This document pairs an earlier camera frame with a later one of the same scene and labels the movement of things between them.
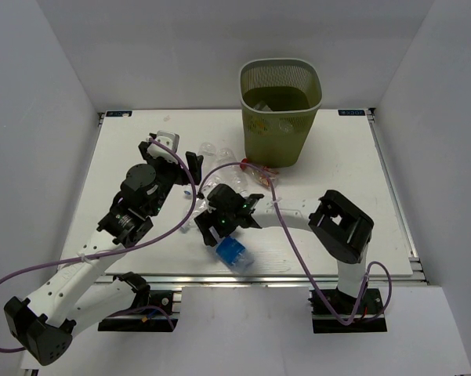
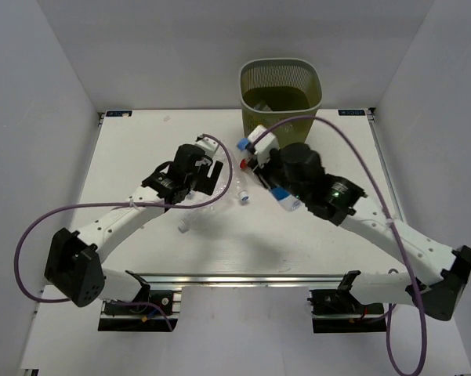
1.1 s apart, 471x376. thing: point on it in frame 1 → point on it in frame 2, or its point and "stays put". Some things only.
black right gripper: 207,220 → 263,172
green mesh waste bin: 280,98 stays put
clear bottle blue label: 234,254 → 284,200
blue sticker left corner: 119,113 stays put
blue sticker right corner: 353,112 stays put
